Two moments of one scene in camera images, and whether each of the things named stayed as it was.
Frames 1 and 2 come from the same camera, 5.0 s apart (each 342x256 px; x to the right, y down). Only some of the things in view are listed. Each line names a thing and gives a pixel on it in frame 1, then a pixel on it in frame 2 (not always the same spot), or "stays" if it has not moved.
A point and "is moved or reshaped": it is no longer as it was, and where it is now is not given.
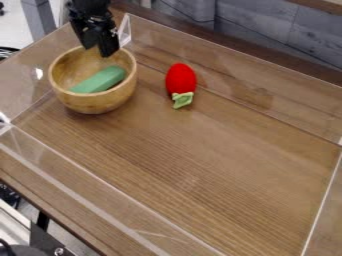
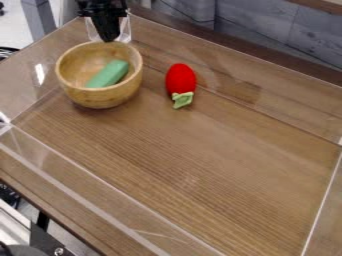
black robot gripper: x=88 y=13 to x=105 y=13
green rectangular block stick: x=101 y=81 is moved or reshaped
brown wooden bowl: x=76 y=65 is moved or reshaped
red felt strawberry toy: x=181 y=82 stays
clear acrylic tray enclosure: x=217 y=164 stays
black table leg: x=43 y=221 stays
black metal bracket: x=42 y=239 stays
